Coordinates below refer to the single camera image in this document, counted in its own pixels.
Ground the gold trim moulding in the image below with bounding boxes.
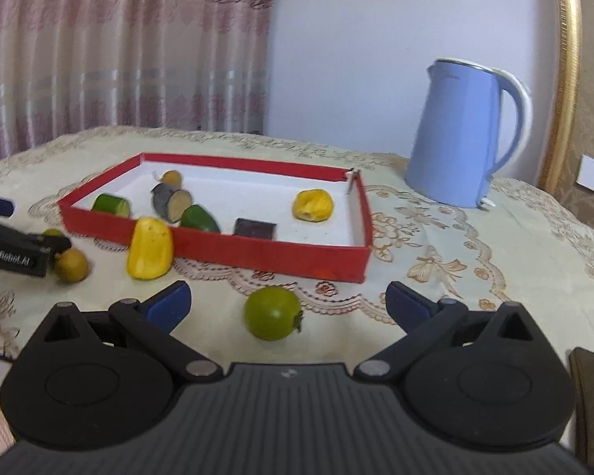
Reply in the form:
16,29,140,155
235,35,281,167
539,0,583,195

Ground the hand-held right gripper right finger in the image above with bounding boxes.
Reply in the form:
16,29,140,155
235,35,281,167
353,281,546,385

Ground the green cucumber piece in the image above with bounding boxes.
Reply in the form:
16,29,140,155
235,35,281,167
179,204,222,233
91,193,132,217

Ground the cream embroidered tablecloth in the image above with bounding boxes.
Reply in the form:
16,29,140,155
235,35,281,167
0,126,594,475

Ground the dark brown chocolate block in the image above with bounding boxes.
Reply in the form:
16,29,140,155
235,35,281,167
234,218,278,239

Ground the blue electric kettle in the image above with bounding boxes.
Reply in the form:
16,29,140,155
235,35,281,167
405,58,534,209

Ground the green tomato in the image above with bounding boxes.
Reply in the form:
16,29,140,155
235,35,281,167
244,285,304,341

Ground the yellow bell pepper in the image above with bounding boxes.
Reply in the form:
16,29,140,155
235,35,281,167
127,217,175,280

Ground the pink patterned curtain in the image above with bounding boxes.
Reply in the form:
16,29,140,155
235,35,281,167
0,0,275,169

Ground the dark eggplant piece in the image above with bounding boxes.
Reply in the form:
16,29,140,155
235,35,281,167
151,182,194,223

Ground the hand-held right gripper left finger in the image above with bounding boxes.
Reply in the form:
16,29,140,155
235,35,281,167
42,280,223,385

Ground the yellow lumpy fruit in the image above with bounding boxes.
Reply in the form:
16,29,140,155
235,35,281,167
292,188,335,222

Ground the red shallow box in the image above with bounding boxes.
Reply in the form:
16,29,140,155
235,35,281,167
58,152,374,284

